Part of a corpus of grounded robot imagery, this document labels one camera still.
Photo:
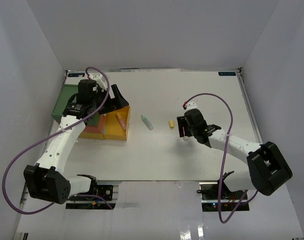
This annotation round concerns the yellow highlighter cap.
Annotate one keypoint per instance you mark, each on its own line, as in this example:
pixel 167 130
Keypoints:
pixel 171 124

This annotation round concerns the blue table label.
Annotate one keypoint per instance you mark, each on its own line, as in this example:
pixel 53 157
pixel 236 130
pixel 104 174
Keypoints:
pixel 76 75
pixel 226 73

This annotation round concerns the red drawer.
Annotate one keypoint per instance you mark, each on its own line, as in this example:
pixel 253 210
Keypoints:
pixel 94 127

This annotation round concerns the yellow drawer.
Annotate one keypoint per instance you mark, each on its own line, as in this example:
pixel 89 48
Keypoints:
pixel 112 129

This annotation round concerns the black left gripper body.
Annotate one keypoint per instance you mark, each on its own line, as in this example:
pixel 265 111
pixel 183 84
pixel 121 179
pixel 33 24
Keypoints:
pixel 109 105

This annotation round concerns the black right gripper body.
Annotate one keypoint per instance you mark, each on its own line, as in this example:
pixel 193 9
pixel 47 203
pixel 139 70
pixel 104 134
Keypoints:
pixel 182 123

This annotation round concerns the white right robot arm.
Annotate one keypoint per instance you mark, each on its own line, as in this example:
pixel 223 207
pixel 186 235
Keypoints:
pixel 267 168

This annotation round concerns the orange cap highlighter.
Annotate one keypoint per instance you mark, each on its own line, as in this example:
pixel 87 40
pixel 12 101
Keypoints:
pixel 121 121

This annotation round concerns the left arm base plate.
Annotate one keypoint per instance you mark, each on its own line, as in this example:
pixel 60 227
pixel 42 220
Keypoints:
pixel 106 195

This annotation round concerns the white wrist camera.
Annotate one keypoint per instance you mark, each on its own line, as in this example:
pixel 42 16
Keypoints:
pixel 100 80
pixel 189 105

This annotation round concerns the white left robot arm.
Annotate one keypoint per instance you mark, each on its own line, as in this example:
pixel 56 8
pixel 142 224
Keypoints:
pixel 45 180

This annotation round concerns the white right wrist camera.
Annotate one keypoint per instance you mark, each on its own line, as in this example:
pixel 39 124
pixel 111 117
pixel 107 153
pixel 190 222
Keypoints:
pixel 189 105

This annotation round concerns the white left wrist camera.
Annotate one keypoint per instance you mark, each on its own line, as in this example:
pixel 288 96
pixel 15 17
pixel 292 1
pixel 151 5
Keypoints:
pixel 100 80

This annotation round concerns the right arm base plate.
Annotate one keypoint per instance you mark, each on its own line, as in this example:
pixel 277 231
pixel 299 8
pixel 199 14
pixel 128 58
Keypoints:
pixel 209 197

